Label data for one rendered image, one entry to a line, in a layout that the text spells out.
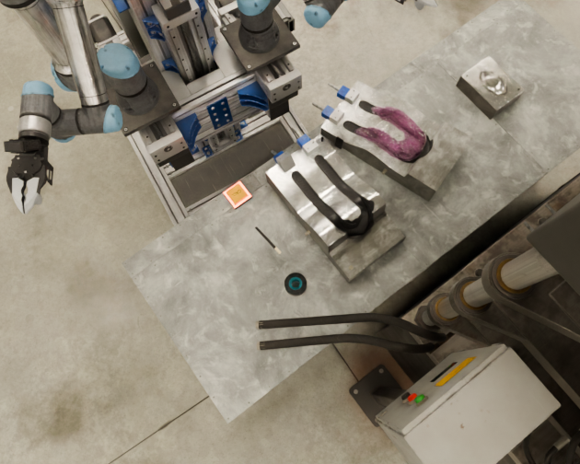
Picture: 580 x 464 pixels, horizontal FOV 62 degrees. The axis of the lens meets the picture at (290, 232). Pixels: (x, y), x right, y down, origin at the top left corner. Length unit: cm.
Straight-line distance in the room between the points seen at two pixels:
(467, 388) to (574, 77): 156
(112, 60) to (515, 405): 145
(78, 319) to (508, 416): 222
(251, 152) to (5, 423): 185
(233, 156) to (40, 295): 127
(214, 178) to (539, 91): 155
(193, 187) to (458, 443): 188
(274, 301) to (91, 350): 129
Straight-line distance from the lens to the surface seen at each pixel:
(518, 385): 116
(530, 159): 211
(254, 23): 180
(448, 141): 191
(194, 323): 180
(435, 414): 110
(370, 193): 174
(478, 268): 190
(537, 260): 95
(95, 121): 147
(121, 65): 168
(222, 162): 261
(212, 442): 260
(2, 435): 297
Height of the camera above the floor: 254
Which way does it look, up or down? 73 degrees down
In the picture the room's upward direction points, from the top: 7 degrees counter-clockwise
